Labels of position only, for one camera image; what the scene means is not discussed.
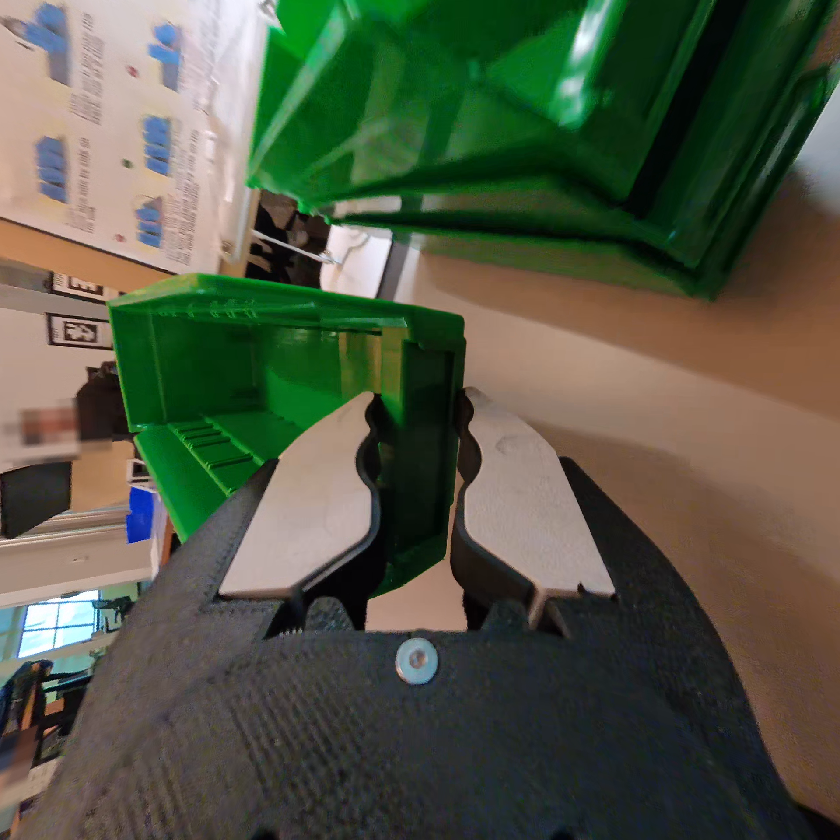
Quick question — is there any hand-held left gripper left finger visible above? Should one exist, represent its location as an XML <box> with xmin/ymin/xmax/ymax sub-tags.
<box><xmin>218</xmin><ymin>392</ymin><xmax>388</xmax><ymax>618</ymax></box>

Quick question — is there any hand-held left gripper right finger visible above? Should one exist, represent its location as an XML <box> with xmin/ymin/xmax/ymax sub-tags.
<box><xmin>449</xmin><ymin>386</ymin><xmax>617</xmax><ymax>630</ymax></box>

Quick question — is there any green plastic bin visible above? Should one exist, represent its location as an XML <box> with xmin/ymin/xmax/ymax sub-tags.
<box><xmin>107</xmin><ymin>272</ymin><xmax>468</xmax><ymax>599</ymax></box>
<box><xmin>246</xmin><ymin>0</ymin><xmax>756</xmax><ymax>217</ymax></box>
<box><xmin>315</xmin><ymin>39</ymin><xmax>808</xmax><ymax>263</ymax></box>
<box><xmin>394</xmin><ymin>59</ymin><xmax>840</xmax><ymax>301</ymax></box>

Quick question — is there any blue plastic bin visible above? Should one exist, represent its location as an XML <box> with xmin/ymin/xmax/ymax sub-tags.
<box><xmin>126</xmin><ymin>487</ymin><xmax>160</xmax><ymax>546</ymax></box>

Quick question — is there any black monitor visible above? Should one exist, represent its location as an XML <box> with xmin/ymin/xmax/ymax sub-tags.
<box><xmin>0</xmin><ymin>461</ymin><xmax>73</xmax><ymax>540</ymax></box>

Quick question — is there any black white marker sign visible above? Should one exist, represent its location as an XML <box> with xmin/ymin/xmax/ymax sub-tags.
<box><xmin>46</xmin><ymin>313</ymin><xmax>114</xmax><ymax>349</ymax></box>
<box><xmin>49</xmin><ymin>271</ymin><xmax>106</xmax><ymax>299</ymax></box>

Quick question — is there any white instruction sheet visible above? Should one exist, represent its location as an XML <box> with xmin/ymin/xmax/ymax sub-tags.
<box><xmin>0</xmin><ymin>0</ymin><xmax>266</xmax><ymax>275</ymax></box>

